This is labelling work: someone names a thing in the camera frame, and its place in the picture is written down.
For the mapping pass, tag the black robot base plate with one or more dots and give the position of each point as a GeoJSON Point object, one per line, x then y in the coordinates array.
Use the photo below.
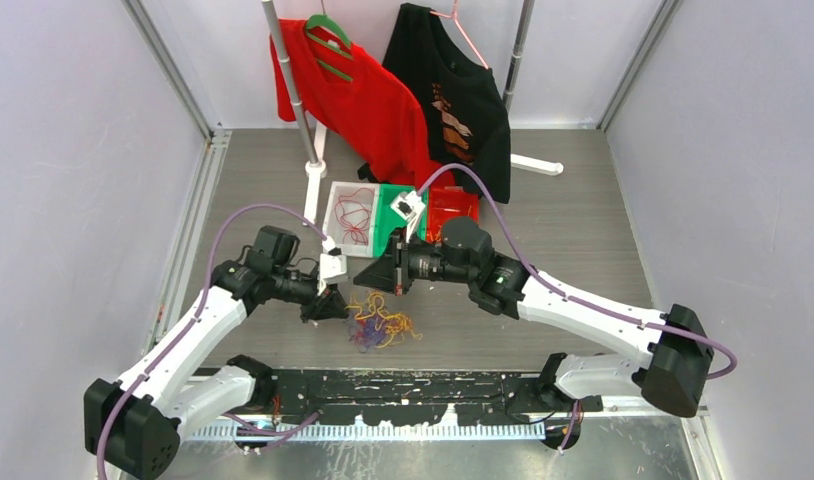
{"type": "Point", "coordinates": [407, 398]}

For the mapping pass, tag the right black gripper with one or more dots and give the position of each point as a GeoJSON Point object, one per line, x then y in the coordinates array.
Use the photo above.
{"type": "Point", "coordinates": [392, 270]}

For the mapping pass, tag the white plastic bin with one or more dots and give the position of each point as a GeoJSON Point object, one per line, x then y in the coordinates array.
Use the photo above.
{"type": "Point", "coordinates": [349, 217]}

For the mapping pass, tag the metal clothes rack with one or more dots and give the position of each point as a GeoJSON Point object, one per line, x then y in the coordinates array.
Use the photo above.
{"type": "Point", "coordinates": [314, 141]}

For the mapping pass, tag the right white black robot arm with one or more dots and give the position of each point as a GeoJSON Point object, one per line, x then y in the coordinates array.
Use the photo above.
{"type": "Point", "coordinates": [661, 357]}

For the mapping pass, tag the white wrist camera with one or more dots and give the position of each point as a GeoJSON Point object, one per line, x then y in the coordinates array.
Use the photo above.
{"type": "Point", "coordinates": [333, 269]}
{"type": "Point", "coordinates": [411, 208]}

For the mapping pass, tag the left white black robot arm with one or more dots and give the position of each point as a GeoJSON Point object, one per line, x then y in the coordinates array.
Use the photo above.
{"type": "Point", "coordinates": [137, 422]}

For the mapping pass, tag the red plastic bin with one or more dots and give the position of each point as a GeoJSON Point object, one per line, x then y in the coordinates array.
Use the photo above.
{"type": "Point", "coordinates": [445, 203]}

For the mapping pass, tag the pink clothes hanger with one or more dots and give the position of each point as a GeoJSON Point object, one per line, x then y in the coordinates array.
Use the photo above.
{"type": "Point", "coordinates": [454, 17]}

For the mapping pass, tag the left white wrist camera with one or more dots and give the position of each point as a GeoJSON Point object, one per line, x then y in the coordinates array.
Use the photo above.
{"type": "Point", "coordinates": [333, 269]}

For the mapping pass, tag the green clothes hanger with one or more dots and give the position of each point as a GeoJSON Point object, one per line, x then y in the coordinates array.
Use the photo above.
{"type": "Point", "coordinates": [340, 44]}

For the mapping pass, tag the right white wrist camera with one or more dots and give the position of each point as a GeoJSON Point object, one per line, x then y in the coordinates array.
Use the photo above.
{"type": "Point", "coordinates": [411, 208]}

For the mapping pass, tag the red t-shirt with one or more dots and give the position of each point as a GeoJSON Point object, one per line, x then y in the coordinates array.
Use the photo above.
{"type": "Point", "coordinates": [353, 95]}

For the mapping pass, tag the black printed t-shirt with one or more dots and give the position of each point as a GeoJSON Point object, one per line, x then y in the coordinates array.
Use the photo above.
{"type": "Point", "coordinates": [466, 119]}

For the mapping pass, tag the green plastic bin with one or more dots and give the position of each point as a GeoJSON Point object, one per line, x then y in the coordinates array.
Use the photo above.
{"type": "Point", "coordinates": [386, 219]}

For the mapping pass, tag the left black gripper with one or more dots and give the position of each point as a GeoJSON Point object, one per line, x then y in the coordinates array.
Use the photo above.
{"type": "Point", "coordinates": [329, 304]}

